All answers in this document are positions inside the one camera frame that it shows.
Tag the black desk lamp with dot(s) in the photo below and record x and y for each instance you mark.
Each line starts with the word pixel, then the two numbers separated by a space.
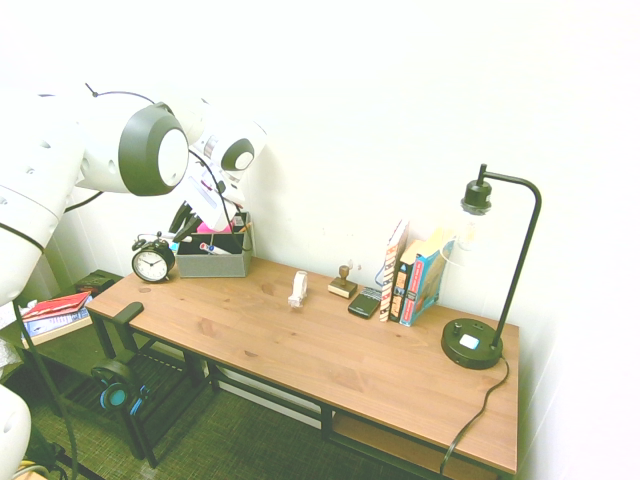
pixel 470 345

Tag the wooden desk with black frame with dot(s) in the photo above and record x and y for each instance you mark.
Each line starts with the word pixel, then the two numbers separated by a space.
pixel 326 422

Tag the red cover book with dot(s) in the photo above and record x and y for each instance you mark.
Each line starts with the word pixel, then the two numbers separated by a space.
pixel 55 306

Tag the blue cover paperback book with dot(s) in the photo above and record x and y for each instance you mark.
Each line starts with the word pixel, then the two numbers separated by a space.
pixel 425 287

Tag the wooden rubber stamp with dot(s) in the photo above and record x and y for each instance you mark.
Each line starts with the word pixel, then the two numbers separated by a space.
pixel 343 285

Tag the black twin-bell alarm clock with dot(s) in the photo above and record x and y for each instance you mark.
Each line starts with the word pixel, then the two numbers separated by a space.
pixel 151 264

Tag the black spine book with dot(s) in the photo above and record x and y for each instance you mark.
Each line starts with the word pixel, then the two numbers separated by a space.
pixel 400 295

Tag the pink sticky note pad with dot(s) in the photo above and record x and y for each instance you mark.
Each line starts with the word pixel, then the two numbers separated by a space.
pixel 206 228

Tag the red and blue marker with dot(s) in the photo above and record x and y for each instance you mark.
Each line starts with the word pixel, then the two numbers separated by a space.
pixel 209 247

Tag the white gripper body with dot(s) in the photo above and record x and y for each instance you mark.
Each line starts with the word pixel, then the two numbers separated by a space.
pixel 210 205

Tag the grey fabric desk organizer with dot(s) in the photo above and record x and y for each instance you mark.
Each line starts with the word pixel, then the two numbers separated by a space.
pixel 215 264

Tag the blue and white book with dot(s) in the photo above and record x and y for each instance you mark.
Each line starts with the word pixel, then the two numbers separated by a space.
pixel 60 327

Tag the black slatted floor rack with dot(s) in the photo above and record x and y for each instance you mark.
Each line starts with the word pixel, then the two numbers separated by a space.
pixel 165 395

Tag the red striped white book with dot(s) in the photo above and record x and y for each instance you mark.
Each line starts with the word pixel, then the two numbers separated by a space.
pixel 392 270

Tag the black and blue headphones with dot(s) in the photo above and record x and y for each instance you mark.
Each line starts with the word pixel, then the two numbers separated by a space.
pixel 116 395

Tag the black headphone hanger clamp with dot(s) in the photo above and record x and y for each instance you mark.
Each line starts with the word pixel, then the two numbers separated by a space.
pixel 127 312

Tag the green side table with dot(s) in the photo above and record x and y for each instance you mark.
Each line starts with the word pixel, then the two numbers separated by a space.
pixel 70 352

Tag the orange pencil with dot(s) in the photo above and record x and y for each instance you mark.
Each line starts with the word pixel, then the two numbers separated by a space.
pixel 244 228

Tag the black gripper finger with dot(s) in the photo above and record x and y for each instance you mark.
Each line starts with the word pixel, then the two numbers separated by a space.
pixel 189 230
pixel 181 217

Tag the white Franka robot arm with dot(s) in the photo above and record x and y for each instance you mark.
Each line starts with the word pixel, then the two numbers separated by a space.
pixel 145 150

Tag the dark small box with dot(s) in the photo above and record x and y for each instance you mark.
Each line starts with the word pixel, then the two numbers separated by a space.
pixel 95 284

